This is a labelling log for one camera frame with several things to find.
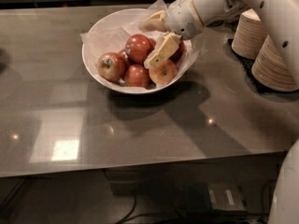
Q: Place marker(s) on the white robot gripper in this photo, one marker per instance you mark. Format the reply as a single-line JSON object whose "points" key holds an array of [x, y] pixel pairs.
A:
{"points": [[182, 19]]}

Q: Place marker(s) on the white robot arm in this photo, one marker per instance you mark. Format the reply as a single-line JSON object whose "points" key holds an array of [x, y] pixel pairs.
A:
{"points": [[281, 20]]}

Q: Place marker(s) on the yellow-red apple bottom right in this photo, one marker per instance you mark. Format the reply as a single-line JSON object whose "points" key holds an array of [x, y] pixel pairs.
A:
{"points": [[164, 73]]}

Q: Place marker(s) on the white ceramic bowl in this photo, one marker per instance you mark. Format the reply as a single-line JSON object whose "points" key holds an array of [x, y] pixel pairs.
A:
{"points": [[106, 28]]}

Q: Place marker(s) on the small hidden red apple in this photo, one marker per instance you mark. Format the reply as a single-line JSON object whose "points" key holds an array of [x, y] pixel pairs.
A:
{"points": [[124, 55]]}

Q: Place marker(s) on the reddish-green apple far left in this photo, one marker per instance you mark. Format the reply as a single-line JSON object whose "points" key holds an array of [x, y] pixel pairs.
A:
{"points": [[111, 66]]}

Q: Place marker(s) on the white paper bowl liner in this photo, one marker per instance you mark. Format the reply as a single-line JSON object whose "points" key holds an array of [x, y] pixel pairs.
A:
{"points": [[109, 36]]}

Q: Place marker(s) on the black tray under plates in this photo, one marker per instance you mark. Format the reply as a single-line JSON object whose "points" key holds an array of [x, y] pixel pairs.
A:
{"points": [[258, 86]]}

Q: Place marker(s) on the front stack of paper plates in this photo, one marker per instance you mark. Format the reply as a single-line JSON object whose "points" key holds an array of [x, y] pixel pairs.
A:
{"points": [[270, 70]]}

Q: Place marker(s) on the grey power box under table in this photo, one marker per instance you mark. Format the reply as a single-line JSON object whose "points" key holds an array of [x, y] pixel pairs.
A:
{"points": [[215, 198]]}

